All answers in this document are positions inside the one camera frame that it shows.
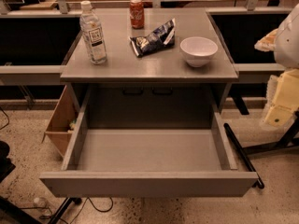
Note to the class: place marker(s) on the red soda can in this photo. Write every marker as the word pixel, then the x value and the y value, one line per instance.
pixel 137 14

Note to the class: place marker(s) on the grey drawer cabinet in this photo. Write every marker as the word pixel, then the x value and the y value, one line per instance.
pixel 149 56

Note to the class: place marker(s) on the grey top drawer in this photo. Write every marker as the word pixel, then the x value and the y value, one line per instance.
pixel 149 142

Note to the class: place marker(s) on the cardboard box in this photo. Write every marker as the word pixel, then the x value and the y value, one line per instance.
pixel 58 130

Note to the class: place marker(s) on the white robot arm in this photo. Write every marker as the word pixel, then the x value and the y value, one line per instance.
pixel 282 90

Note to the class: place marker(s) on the clear plastic water bottle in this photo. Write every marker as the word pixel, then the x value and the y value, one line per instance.
pixel 91 28

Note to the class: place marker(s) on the black left stand leg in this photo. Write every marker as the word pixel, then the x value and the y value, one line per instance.
pixel 19 215

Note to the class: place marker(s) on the white ceramic bowl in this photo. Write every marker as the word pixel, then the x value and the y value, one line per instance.
pixel 198 51

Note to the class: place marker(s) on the dark blue chip bag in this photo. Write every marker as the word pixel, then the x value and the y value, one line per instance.
pixel 162 37

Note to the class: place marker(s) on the black metal stand leg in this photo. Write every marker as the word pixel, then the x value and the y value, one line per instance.
pixel 240 150

